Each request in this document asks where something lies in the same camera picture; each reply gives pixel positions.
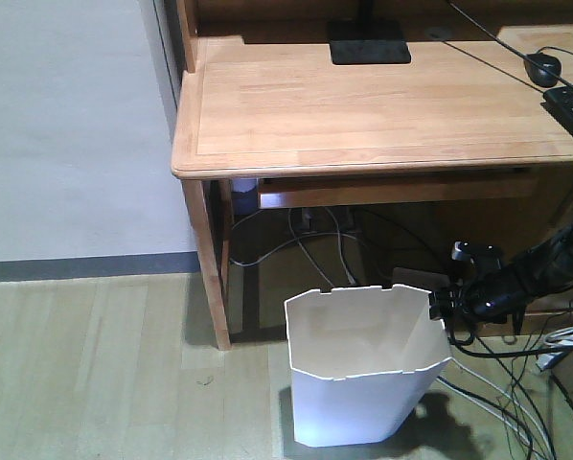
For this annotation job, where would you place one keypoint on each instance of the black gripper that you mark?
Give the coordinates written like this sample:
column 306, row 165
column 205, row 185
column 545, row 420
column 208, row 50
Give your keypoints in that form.
column 451, row 301

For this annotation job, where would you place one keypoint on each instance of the white plastic trash bin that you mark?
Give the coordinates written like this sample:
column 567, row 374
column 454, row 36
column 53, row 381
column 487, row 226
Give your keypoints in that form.
column 361, row 358

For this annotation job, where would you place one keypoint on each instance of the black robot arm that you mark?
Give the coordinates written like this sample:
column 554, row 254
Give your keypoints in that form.
column 498, row 289

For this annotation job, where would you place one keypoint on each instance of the wooden desk drawer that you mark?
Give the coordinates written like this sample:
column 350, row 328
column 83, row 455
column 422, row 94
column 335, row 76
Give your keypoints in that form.
column 300, row 192

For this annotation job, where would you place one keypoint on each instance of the black computer mouse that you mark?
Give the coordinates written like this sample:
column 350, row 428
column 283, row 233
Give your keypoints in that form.
column 542, row 69

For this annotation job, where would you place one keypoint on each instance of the black monitor stand base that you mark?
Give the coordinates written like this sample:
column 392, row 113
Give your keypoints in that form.
column 378, row 42

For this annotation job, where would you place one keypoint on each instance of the wooden desk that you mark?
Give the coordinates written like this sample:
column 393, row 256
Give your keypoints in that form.
column 261, row 98

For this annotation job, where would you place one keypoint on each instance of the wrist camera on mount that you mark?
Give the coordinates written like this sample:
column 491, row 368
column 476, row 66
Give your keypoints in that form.
column 485, row 258

